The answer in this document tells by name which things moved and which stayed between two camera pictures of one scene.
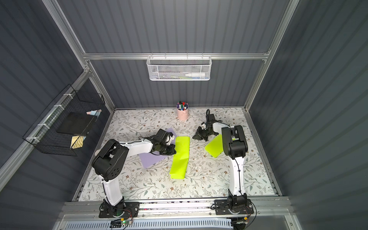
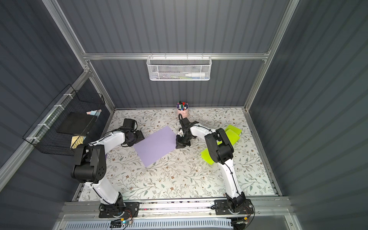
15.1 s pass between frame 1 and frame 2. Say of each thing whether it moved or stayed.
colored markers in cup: stayed
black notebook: stayed
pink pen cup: stayed
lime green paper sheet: moved
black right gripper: moved
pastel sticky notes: stayed
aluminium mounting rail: stayed
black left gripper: moved
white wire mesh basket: stayed
